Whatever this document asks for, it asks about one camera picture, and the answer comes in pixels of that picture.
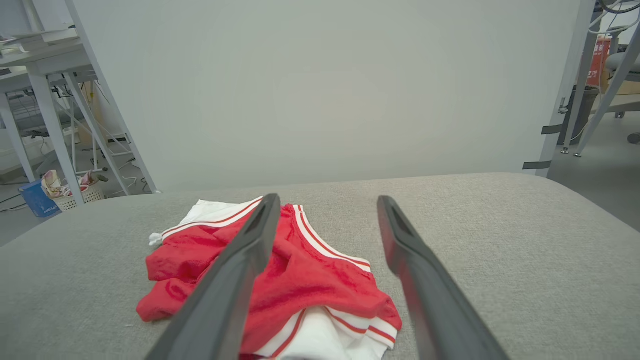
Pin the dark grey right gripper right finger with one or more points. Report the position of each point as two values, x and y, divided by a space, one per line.
435 305

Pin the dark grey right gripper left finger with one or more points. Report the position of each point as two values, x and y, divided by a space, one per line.
225 300

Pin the red and white t-shirt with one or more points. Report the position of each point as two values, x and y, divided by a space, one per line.
305 280

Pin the white laundry basket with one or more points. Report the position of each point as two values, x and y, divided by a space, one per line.
91 195

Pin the patterned clothes pile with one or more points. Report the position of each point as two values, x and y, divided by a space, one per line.
50 183

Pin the blue plastic box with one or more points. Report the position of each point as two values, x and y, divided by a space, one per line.
36 201

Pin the white partition board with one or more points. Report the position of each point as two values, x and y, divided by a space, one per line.
325 90

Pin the black waste bin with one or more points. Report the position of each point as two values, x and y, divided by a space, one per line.
587 112

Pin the white metal table frame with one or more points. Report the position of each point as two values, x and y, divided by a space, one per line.
50 115

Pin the grey metal stand frame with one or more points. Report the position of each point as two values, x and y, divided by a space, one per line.
582 90

